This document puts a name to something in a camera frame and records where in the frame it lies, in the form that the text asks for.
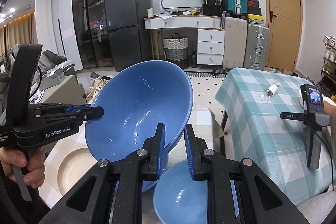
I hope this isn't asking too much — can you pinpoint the light blue bowl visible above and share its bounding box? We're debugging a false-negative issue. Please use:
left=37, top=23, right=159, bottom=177
left=152, top=159, right=240, bottom=224

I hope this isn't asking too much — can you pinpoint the cream plate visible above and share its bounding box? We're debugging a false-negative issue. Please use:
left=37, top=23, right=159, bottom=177
left=57, top=148, right=97, bottom=196

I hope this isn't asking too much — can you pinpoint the large dark blue bowl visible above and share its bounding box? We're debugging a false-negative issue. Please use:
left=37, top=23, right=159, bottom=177
left=85, top=60, right=193, bottom=162

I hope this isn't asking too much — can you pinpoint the small dark blue bowl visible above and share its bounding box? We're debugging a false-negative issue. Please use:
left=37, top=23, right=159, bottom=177
left=111, top=148, right=167, bottom=196

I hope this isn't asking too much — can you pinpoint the person right hand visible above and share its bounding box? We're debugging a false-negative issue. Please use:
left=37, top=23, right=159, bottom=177
left=323, top=97, right=336, bottom=119

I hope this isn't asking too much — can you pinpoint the person left hand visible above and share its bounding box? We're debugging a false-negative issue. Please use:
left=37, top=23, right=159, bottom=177
left=1, top=147, right=46, bottom=189

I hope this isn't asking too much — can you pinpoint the white bowl on teal table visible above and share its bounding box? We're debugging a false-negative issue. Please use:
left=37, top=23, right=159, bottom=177
left=298, top=89, right=304, bottom=108

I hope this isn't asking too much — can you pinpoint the grey cardboard box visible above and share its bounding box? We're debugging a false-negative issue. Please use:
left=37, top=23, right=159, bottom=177
left=40, top=68, right=65, bottom=90

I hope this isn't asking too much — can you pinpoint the shoe rack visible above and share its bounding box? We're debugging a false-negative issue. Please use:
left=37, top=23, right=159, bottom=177
left=318, top=35, right=336, bottom=102

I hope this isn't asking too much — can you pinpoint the patterned tote bag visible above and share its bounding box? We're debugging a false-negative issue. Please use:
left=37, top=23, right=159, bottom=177
left=85, top=76, right=112, bottom=104

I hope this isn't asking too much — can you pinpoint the grey bedding pile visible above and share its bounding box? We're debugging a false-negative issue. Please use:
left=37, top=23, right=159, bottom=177
left=1, top=50, right=76, bottom=113

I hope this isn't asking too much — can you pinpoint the small wrapped white object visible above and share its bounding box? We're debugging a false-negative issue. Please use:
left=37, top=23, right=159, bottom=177
left=260, top=81, right=281, bottom=102

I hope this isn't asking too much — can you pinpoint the teal plaid tablecloth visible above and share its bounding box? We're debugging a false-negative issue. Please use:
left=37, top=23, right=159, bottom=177
left=215, top=68, right=335, bottom=205

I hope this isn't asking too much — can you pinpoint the silver aluminium suitcase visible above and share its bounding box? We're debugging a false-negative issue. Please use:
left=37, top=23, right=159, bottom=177
left=243, top=23, right=269, bottom=71

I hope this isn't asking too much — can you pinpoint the dark glass cabinet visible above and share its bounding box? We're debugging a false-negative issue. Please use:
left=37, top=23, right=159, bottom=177
left=72, top=0, right=113, bottom=69

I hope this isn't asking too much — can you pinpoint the beige suitcase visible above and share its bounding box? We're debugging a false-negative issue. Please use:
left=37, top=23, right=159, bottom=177
left=223, top=17, right=247, bottom=69

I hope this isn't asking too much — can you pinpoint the black water bottle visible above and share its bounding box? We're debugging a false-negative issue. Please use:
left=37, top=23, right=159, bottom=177
left=191, top=51, right=197, bottom=68

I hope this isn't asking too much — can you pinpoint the woven laundry basket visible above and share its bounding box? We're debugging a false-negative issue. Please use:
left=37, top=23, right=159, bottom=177
left=162, top=33, right=189, bottom=69

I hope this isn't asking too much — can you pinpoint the black refrigerator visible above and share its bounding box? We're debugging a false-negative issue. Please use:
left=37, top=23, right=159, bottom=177
left=105, top=0, right=153, bottom=71

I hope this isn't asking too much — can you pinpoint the white drawer desk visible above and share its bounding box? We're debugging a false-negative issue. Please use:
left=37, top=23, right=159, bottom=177
left=145, top=15, right=225, bottom=66

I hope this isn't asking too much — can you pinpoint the wooden door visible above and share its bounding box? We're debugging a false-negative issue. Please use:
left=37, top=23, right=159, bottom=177
left=266, top=0, right=303, bottom=71

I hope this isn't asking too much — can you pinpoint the oval mirror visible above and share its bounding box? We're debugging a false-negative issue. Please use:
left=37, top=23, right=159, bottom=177
left=159, top=0, right=205, bottom=12

